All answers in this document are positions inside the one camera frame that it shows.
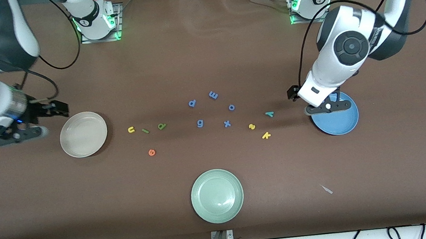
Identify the orange letter e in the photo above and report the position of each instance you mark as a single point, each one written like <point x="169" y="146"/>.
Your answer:
<point x="152" y="153"/>

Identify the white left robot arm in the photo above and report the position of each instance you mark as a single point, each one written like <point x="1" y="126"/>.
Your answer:
<point x="350" y="45"/>

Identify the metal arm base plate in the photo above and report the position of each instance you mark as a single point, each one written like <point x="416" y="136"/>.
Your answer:
<point x="119" y="26"/>
<point x="298" y="22"/>

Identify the small white paper scrap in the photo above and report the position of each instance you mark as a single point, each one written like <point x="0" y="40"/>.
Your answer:
<point x="326" y="189"/>

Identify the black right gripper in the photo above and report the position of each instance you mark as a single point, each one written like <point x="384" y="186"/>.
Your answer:
<point x="37" y="112"/>

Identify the yellow letter u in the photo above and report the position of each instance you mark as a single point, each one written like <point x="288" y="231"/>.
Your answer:
<point x="131" y="130"/>

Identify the yellow letter s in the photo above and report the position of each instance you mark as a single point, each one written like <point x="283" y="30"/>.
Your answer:
<point x="252" y="126"/>

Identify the blue letter g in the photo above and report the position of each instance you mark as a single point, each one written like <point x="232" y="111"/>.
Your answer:
<point x="200" y="123"/>

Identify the green letter l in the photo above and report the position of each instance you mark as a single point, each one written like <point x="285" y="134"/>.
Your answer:
<point x="145" y="131"/>

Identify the green letter p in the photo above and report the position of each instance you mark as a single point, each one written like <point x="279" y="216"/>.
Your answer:
<point x="162" y="126"/>

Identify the brown table cover sheet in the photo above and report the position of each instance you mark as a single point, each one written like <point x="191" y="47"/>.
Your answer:
<point x="206" y="56"/>

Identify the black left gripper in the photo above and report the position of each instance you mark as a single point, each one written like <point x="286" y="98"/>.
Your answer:
<point x="290" y="92"/>

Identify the blue letter o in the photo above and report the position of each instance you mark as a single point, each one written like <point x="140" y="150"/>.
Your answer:
<point x="230" y="108"/>

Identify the blue letter x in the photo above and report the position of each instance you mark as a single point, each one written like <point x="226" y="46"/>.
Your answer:
<point x="227" y="124"/>

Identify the blue letter m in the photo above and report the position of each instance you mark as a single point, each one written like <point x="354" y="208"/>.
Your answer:
<point x="213" y="95"/>

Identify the teal letter r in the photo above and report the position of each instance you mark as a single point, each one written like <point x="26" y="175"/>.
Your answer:
<point x="269" y="113"/>

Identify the beige brown plate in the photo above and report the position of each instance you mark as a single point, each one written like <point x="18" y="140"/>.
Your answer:
<point x="83" y="134"/>

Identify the blue plate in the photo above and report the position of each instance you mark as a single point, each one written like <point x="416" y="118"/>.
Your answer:
<point x="337" y="123"/>

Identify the pale green plate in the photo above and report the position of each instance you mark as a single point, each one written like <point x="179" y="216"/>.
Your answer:
<point x="217" y="196"/>

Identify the yellow letter k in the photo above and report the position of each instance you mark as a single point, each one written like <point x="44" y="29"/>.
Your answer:
<point x="266" y="135"/>

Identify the small metal bracket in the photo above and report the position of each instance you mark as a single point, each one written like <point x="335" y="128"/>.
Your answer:
<point x="230" y="235"/>

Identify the blue letter p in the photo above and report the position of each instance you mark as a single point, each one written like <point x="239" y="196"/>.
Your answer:
<point x="192" y="103"/>

